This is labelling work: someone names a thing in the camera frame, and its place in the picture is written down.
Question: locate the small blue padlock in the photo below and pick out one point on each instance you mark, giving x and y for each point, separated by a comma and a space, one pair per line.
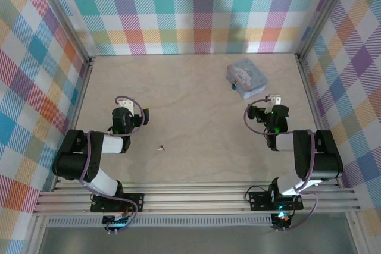
234, 86

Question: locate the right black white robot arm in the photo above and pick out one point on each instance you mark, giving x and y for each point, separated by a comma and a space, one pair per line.
324, 159

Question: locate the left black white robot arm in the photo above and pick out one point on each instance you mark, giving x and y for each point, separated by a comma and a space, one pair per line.
71, 159

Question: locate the grey metal panel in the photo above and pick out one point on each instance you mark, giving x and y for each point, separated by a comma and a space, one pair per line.
193, 240

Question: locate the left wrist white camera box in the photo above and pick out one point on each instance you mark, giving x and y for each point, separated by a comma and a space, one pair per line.
126, 106

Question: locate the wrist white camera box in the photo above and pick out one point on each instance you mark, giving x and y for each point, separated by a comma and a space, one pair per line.
274, 99
126, 106

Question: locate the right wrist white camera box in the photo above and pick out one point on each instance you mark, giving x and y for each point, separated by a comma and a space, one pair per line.
274, 99

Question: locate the aluminium side rail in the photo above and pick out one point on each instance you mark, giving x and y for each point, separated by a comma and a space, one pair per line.
312, 111
80, 111

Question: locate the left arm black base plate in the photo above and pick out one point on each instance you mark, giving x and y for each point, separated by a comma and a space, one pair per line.
134, 202

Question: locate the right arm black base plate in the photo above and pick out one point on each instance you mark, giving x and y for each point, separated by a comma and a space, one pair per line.
259, 202

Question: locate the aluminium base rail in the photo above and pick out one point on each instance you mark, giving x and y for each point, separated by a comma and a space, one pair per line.
193, 199

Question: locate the aluminium frame post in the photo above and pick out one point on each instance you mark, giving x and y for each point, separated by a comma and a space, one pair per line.
62, 19
324, 13

